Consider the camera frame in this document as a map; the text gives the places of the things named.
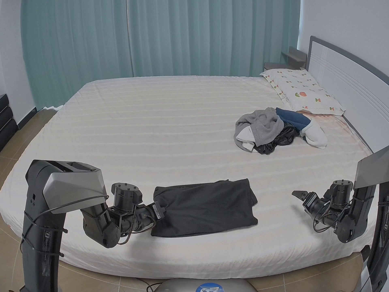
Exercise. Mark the blue-green curtain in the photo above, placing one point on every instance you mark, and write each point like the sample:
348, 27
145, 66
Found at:
76, 41
212, 26

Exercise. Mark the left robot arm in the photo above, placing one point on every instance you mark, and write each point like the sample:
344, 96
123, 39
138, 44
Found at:
70, 205

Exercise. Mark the grey bedside table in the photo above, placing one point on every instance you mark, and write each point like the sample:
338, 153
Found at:
288, 58

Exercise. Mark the pile of clothes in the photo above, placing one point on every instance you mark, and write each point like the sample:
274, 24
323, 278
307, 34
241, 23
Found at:
273, 129

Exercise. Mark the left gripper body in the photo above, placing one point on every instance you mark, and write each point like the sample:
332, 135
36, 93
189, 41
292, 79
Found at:
155, 213

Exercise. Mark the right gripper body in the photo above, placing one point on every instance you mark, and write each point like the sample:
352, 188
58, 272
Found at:
313, 204

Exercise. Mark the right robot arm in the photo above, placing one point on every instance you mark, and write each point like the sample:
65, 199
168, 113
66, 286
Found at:
355, 211

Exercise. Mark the white printed pillow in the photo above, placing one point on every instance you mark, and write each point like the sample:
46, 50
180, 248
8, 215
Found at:
301, 90

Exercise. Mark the bed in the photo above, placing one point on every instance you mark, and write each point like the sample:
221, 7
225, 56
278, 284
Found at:
182, 117

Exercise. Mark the black T-shirt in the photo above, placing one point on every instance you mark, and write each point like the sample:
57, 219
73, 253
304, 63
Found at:
206, 207

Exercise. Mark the black chest of drawers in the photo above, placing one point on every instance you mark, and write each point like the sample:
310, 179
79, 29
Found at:
6, 120

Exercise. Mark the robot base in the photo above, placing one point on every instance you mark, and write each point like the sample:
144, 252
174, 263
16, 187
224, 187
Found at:
188, 286

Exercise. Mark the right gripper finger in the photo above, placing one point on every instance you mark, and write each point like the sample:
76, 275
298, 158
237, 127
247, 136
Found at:
299, 194

